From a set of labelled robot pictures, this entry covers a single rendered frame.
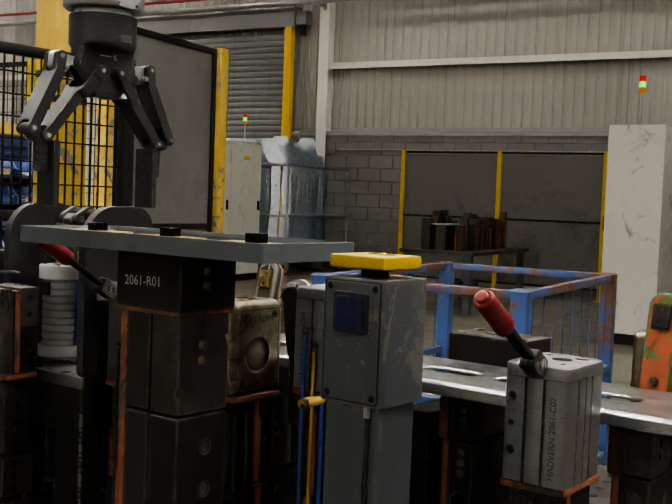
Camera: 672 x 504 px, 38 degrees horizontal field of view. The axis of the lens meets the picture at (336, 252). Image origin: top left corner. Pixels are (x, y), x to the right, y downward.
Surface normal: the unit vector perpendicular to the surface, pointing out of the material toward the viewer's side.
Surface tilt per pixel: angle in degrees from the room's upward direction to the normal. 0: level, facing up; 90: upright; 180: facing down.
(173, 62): 89
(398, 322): 90
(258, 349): 90
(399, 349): 90
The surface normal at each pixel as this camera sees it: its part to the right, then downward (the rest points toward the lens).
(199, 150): 0.91, 0.06
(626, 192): -0.52, 0.03
